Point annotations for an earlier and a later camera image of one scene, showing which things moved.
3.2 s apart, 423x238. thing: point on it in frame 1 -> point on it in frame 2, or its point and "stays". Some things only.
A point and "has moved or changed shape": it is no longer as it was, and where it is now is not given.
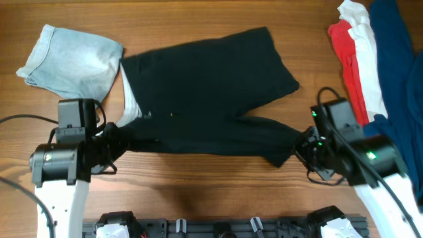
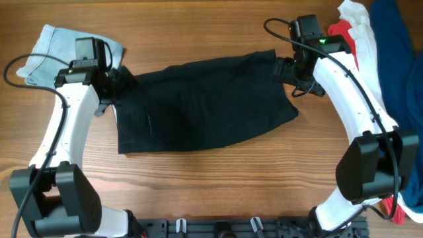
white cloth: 357,14 stays
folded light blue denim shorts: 72,63 stays
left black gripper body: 114,143 -> 121,85
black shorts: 197,96 has moved or changed shape
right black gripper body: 313,152 -> 286,69
